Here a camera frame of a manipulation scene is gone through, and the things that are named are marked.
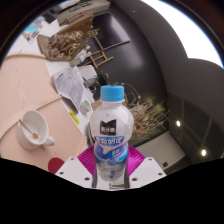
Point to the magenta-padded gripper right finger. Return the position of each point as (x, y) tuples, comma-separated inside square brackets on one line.
[(148, 170)]

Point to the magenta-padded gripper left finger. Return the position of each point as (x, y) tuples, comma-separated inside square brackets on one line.
[(75, 170)]

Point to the white drink bottle blue cap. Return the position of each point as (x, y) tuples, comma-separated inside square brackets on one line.
[(111, 126)]

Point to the white ceramic mug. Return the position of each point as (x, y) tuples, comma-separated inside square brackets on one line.
[(33, 143)]

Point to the small yellow strip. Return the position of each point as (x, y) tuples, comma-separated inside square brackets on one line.
[(74, 117)]

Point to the round ceiling spotlight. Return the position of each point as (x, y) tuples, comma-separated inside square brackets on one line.
[(203, 152), (178, 123)]

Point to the small golden spoon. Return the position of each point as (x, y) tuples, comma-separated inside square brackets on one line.
[(28, 129)]

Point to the small white cup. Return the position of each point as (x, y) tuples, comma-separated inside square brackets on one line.
[(85, 106)]

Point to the printed newspaper sheet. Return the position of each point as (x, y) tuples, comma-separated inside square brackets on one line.
[(70, 85)]

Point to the tan wooden drawing board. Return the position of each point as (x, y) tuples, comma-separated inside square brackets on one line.
[(20, 90)]

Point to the white plastic chair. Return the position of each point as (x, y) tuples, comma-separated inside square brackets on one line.
[(87, 71)]

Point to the pale green spray bottle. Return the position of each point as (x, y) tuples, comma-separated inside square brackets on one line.
[(78, 60)]

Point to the wooden easel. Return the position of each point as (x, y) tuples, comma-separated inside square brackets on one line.
[(100, 60)]

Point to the brown wooden model sculpture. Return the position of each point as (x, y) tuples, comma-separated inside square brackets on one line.
[(63, 43)]

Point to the colourful printed book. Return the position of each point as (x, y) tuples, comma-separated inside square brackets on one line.
[(33, 31)]

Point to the long ceiling strip light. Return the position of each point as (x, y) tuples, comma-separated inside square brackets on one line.
[(186, 30)]

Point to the pale cabinet with pictures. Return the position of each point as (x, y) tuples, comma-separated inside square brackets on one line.
[(80, 13)]

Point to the black wall screen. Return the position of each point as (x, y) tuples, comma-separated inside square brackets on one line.
[(111, 31)]

